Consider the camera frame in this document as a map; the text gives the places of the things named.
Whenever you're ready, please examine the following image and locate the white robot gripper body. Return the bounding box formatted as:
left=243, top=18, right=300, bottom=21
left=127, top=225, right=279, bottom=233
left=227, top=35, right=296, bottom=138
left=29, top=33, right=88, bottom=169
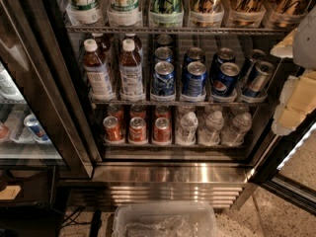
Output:
left=292, top=6, right=316, bottom=70

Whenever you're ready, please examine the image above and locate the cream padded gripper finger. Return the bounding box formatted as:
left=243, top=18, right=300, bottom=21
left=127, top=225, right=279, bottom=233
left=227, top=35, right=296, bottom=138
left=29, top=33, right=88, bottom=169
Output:
left=272, top=69, right=316, bottom=136
left=270, top=29, right=297, bottom=58

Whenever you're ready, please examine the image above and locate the orange gold soda can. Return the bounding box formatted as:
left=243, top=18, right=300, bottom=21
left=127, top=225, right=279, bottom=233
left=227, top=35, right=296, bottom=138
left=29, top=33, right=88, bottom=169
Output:
left=190, top=0, right=222, bottom=28

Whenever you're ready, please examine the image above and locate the rear silver blue can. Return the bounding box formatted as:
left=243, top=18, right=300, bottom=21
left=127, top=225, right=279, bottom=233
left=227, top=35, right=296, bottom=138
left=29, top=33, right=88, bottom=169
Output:
left=240, top=49, right=266, bottom=78

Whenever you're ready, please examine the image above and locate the silver blue can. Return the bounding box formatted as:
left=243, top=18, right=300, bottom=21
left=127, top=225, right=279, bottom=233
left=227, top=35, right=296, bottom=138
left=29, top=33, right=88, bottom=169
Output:
left=243, top=61, right=275, bottom=98
left=240, top=49, right=266, bottom=78

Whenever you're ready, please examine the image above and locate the front silver blue can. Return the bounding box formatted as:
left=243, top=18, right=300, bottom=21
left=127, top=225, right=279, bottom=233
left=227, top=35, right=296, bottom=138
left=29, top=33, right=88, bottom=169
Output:
left=243, top=61, right=275, bottom=98

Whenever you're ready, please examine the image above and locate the gold tall can right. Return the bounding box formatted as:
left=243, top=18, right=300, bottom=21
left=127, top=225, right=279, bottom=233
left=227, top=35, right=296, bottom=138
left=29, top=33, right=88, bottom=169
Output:
left=263, top=0, right=311, bottom=29

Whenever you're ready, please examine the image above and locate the gold tall can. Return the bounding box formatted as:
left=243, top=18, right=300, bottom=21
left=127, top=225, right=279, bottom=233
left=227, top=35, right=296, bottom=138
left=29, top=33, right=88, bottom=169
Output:
left=224, top=0, right=266, bottom=28
left=263, top=0, right=311, bottom=29

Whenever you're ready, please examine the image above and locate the rear pepsi can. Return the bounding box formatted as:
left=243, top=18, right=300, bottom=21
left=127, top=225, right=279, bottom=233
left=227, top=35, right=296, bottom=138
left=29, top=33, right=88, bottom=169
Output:
left=210, top=47, right=235, bottom=73

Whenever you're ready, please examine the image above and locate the pepsi can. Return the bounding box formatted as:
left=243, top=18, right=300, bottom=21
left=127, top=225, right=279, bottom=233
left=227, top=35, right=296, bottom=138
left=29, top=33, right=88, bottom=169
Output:
left=211, top=62, right=240, bottom=97
left=210, top=47, right=235, bottom=73

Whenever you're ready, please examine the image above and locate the front pepsi can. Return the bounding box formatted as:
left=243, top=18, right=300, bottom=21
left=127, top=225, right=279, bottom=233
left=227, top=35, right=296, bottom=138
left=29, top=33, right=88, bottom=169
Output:
left=211, top=62, right=240, bottom=97

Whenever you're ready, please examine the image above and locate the open fridge door right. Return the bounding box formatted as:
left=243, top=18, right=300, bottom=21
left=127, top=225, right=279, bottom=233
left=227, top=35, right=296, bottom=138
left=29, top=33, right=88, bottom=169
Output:
left=250, top=66, right=316, bottom=215

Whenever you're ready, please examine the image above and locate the blue can column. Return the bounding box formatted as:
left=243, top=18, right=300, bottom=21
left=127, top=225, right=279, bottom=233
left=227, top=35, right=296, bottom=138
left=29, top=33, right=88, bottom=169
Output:
left=182, top=61, right=207, bottom=97
left=184, top=46, right=205, bottom=66

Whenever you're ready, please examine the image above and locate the middle blue can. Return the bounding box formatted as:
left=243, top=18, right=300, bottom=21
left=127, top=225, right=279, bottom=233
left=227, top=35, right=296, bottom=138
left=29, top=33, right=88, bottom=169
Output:
left=154, top=46, right=174, bottom=63

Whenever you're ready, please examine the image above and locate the fridge vent grille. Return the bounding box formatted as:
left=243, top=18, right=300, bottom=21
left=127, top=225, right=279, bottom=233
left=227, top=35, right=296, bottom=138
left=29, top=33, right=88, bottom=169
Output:
left=68, top=184, right=243, bottom=208

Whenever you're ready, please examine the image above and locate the rear right orange can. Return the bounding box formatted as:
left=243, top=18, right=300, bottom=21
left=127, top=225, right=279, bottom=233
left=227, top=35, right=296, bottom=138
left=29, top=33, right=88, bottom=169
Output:
left=155, top=105, right=171, bottom=119

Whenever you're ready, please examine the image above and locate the front right orange can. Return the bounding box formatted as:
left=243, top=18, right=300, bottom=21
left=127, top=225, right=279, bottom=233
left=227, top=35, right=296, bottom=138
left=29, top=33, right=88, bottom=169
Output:
left=153, top=118, right=171, bottom=142

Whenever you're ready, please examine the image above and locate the rear middle orange can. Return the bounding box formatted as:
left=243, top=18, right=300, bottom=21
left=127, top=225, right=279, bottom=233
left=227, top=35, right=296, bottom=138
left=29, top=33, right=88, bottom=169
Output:
left=129, top=105, right=146, bottom=119

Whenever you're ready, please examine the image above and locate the front middle orange can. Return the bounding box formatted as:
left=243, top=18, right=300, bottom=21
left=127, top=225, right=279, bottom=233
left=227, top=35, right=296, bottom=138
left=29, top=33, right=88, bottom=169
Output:
left=128, top=117, right=146, bottom=142

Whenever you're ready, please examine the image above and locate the white green tall can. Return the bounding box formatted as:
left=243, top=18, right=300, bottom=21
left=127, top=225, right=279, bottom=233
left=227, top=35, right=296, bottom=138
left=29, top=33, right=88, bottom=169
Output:
left=108, top=0, right=141, bottom=27

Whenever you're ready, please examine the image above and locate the rear left orange can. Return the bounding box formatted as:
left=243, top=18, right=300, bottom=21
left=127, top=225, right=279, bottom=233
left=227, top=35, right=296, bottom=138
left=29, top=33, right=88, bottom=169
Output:
left=108, top=104, right=123, bottom=122

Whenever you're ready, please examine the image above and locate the front left orange can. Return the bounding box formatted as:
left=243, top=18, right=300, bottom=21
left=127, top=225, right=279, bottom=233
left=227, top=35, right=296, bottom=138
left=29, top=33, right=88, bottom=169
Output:
left=103, top=117, right=122, bottom=141

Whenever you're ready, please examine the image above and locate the white red tall can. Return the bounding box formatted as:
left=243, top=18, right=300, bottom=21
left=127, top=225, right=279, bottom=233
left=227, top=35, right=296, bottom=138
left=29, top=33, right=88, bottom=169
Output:
left=66, top=0, right=104, bottom=26

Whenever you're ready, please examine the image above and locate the glass fridge door left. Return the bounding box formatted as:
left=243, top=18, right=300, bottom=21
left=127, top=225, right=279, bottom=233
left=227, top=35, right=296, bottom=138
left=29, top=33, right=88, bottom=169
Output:
left=0, top=0, right=98, bottom=180

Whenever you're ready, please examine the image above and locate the can behind glass door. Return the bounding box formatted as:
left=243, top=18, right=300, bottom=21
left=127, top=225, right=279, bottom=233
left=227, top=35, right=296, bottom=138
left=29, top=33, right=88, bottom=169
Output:
left=24, top=114, right=49, bottom=142

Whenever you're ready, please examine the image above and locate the front right water bottle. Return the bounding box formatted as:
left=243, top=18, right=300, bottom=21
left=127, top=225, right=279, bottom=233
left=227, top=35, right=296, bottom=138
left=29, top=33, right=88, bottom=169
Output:
left=221, top=112, right=252, bottom=147

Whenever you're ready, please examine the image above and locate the water bottle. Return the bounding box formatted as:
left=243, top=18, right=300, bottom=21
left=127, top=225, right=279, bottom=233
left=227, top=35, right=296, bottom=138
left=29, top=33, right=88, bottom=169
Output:
left=198, top=111, right=224, bottom=146
left=221, top=112, right=252, bottom=147
left=176, top=112, right=198, bottom=146

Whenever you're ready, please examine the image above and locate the front middle water bottle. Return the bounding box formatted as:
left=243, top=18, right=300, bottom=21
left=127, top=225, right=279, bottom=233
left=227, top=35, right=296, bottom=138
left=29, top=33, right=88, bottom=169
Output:
left=198, top=111, right=224, bottom=146

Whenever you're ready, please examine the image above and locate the front left water bottle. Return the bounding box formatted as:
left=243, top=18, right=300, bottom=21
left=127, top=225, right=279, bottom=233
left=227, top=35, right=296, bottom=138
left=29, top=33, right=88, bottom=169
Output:
left=176, top=112, right=198, bottom=146

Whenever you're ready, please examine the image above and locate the rear right tea bottle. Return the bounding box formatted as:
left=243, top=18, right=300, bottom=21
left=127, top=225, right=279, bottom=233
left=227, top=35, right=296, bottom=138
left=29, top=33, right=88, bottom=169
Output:
left=124, top=33, right=143, bottom=56

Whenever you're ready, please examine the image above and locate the tea bottle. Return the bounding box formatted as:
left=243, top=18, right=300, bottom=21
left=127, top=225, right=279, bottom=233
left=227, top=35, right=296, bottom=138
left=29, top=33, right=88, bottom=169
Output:
left=124, top=33, right=143, bottom=56
left=92, top=33, right=112, bottom=56
left=83, top=39, right=114, bottom=100
left=118, top=39, right=144, bottom=102

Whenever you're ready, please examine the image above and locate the front right tea bottle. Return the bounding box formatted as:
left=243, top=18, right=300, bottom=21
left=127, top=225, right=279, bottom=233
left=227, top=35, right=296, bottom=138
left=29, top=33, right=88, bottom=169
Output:
left=118, top=39, right=144, bottom=102

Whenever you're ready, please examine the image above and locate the clear plastic bin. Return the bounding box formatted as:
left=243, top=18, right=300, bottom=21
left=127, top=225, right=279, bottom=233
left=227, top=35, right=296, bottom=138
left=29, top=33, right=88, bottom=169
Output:
left=112, top=200, right=217, bottom=237

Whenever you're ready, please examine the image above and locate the rear left tea bottle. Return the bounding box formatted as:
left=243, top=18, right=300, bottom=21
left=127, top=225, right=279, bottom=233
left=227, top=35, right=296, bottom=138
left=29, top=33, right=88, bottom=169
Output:
left=92, top=33, right=112, bottom=56

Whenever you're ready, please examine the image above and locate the front left tea bottle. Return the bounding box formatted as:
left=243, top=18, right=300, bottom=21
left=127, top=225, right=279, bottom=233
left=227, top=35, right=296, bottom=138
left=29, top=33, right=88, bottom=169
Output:
left=83, top=39, right=114, bottom=100

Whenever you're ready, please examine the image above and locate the top wire shelf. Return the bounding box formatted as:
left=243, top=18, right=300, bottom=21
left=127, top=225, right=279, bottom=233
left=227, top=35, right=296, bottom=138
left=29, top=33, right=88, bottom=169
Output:
left=66, top=26, right=291, bottom=36

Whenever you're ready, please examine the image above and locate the wire shelf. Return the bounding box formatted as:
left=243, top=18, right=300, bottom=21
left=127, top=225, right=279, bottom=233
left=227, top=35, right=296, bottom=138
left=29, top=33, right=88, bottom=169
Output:
left=91, top=99, right=269, bottom=107
left=103, top=142, right=246, bottom=149
left=66, top=26, right=291, bottom=36

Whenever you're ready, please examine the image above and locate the middle wire shelf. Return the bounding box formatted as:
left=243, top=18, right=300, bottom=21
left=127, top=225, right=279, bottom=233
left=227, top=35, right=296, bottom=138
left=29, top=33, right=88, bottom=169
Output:
left=91, top=99, right=269, bottom=107

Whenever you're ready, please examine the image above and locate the bottom wire shelf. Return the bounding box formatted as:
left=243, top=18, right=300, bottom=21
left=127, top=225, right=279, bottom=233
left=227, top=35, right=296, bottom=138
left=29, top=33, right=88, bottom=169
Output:
left=103, top=142, right=246, bottom=149

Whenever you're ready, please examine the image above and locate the black cable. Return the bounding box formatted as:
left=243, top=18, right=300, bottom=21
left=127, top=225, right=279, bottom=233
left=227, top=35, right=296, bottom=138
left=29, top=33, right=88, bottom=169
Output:
left=60, top=206, right=103, bottom=237

